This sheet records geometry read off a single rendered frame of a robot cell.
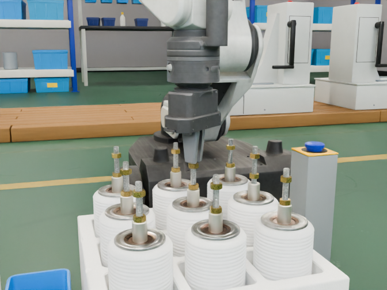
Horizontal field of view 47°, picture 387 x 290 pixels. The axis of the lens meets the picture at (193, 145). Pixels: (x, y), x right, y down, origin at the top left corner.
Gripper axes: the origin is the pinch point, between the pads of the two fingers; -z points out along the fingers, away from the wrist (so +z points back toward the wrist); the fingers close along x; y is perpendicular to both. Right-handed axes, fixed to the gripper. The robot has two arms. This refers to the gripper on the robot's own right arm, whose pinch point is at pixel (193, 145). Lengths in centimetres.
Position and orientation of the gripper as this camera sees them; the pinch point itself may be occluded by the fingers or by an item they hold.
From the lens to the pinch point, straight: 78.1
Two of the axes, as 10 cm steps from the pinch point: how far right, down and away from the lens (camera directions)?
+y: -8.1, -1.3, 5.7
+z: 0.0, -9.8, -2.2
